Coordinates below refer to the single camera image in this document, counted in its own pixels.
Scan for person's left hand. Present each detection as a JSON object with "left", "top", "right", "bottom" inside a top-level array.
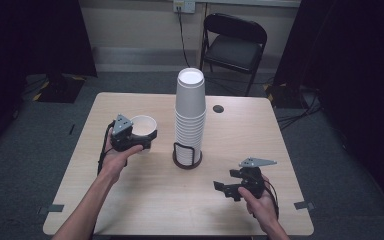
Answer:
[{"left": 100, "top": 128, "right": 144, "bottom": 185}]

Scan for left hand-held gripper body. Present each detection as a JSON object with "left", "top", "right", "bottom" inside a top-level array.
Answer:
[{"left": 109, "top": 113, "right": 153, "bottom": 153}]

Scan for black curtain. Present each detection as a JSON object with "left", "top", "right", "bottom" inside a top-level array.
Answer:
[
  {"left": 0, "top": 0, "right": 98, "bottom": 158},
  {"left": 272, "top": 0, "right": 384, "bottom": 212}
]

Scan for person's right hand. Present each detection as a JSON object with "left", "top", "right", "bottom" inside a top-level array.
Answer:
[{"left": 237, "top": 175, "right": 280, "bottom": 235}]

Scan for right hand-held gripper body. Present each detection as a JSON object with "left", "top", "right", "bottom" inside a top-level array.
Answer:
[{"left": 229, "top": 157, "right": 278, "bottom": 201}]

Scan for stack of white paper cups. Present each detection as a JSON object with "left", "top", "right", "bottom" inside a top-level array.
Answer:
[{"left": 174, "top": 67, "right": 207, "bottom": 167}]

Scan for black floor cables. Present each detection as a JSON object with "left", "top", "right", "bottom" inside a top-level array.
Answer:
[{"left": 275, "top": 94, "right": 325, "bottom": 132}]

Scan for grey tape strip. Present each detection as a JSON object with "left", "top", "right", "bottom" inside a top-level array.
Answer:
[
  {"left": 293, "top": 200, "right": 316, "bottom": 211},
  {"left": 37, "top": 203, "right": 65, "bottom": 215}
]

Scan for black stand base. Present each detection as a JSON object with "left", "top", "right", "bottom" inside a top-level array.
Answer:
[
  {"left": 263, "top": 82, "right": 311, "bottom": 110},
  {"left": 32, "top": 73, "right": 87, "bottom": 104}
]

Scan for black wire cup holder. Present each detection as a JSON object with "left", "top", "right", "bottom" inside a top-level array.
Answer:
[{"left": 172, "top": 142, "right": 203, "bottom": 170}]

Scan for black power cable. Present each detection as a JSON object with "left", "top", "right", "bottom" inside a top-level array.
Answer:
[{"left": 177, "top": 7, "right": 192, "bottom": 69}]

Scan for white wall socket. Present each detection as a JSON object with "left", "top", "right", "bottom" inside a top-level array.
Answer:
[{"left": 173, "top": 0, "right": 197, "bottom": 15}]

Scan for black folding chair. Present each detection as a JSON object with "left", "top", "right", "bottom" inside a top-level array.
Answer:
[{"left": 199, "top": 12, "right": 268, "bottom": 98}]

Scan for single white paper cup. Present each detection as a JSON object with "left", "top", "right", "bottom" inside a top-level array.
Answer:
[{"left": 129, "top": 114, "right": 158, "bottom": 154}]

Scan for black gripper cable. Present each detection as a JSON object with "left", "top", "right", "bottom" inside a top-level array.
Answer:
[
  {"left": 97, "top": 120, "right": 116, "bottom": 176},
  {"left": 262, "top": 179, "right": 280, "bottom": 220}
]

